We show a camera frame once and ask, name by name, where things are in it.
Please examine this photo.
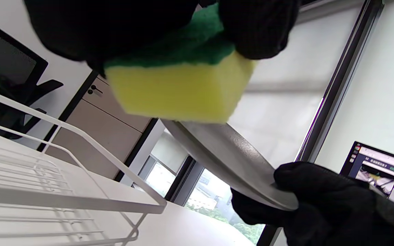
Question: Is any black window frame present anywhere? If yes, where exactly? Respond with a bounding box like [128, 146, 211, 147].
[165, 0, 385, 246]

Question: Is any grey plate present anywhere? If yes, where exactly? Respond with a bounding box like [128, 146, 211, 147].
[161, 120, 299, 211]

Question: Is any person's right hand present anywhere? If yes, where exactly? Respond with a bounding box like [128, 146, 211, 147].
[231, 162, 394, 246]

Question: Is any yellow green sponge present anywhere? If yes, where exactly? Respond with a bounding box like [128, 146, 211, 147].
[104, 3, 255, 123]

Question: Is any white wire dish rack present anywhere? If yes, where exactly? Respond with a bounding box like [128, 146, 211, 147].
[0, 95, 168, 246]

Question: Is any white roller blind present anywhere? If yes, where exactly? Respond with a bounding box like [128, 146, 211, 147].
[227, 7, 362, 168]

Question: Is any black mesh back chair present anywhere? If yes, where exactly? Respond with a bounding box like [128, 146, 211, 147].
[0, 16, 64, 140]

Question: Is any beige cabinet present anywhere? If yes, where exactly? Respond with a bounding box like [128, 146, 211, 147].
[38, 70, 158, 181]

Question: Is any person's left hand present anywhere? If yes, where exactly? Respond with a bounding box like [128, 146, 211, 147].
[24, 0, 301, 78]

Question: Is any laptop screen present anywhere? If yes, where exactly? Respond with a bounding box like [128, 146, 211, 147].
[340, 141, 394, 214]

